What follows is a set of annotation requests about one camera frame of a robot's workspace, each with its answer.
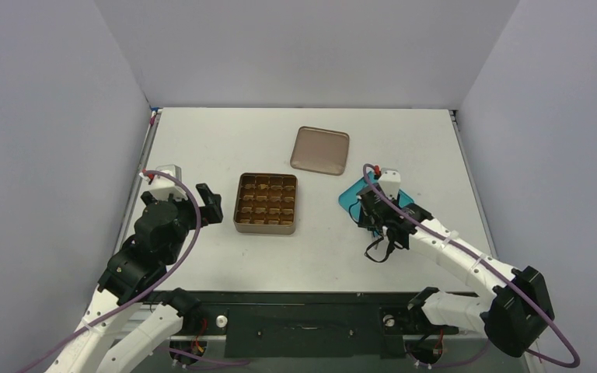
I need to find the gold cookie tin box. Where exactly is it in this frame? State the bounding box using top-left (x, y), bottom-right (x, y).
top-left (233, 173), bottom-right (298, 235)

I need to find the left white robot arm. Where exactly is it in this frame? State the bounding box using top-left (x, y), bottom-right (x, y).
top-left (48, 180), bottom-right (223, 372)

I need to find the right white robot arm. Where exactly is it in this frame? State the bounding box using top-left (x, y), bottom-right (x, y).
top-left (357, 186), bottom-right (554, 357)

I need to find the teal plastic tray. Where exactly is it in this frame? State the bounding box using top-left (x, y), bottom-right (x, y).
top-left (338, 171), bottom-right (414, 223)

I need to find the brown tin lid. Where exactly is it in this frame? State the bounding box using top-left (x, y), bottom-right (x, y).
top-left (290, 126), bottom-right (350, 176)

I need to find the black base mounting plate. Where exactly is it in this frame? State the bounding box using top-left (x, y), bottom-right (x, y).
top-left (169, 291), bottom-right (484, 359)

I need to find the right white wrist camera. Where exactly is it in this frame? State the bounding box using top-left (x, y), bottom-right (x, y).
top-left (374, 168), bottom-right (401, 200)

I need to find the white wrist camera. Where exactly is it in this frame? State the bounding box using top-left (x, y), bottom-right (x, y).
top-left (138, 164), bottom-right (187, 201)
top-left (374, 168), bottom-right (401, 200)

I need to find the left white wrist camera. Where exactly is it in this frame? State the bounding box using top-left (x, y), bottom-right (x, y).
top-left (138, 164), bottom-right (187, 201)

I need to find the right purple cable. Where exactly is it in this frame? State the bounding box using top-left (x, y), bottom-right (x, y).
top-left (362, 163), bottom-right (581, 369)

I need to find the purple cable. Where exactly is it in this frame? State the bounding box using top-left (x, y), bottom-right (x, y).
top-left (15, 169), bottom-right (203, 373)
top-left (362, 163), bottom-right (581, 369)

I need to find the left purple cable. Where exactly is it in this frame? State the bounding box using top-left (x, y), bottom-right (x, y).
top-left (15, 169), bottom-right (203, 373)

